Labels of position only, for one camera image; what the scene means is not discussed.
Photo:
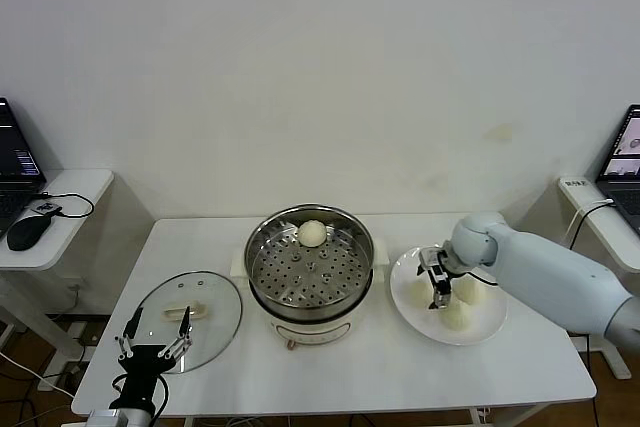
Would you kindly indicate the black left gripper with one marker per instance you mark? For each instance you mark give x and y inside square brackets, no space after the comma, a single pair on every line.
[142,367]

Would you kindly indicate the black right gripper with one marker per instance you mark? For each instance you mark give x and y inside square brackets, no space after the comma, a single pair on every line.
[444,282]

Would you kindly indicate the white steamed baozi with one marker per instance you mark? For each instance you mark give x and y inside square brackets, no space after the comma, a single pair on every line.
[472,292]
[456,318]
[417,293]
[312,233]

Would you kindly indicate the round glass pot lid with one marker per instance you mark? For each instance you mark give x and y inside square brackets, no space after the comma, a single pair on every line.
[220,307]

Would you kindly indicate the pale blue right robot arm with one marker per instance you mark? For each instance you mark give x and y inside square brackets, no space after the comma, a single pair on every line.
[550,272]

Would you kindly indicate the perforated steel steamer basket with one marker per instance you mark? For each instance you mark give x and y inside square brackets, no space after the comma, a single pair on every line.
[352,252]

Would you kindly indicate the round white plate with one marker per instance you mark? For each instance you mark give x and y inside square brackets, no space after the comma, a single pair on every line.
[480,329]

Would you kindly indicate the white electric cooker base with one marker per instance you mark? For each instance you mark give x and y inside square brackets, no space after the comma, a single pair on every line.
[320,329]

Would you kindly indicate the white floor power strip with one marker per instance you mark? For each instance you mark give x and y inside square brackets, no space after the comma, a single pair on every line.
[50,383]

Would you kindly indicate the white side table with mouse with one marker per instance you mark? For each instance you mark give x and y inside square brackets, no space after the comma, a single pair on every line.
[75,197]

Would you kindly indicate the black computer mouse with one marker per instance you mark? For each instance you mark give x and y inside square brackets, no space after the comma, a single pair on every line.
[27,233]

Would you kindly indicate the white side table with label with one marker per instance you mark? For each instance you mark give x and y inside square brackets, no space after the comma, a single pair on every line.
[610,227]

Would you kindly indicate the black laptop with dark screen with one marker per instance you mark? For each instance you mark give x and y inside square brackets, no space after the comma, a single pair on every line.
[15,147]

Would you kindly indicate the grey laptop showing camera views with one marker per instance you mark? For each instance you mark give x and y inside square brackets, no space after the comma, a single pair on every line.
[625,147]

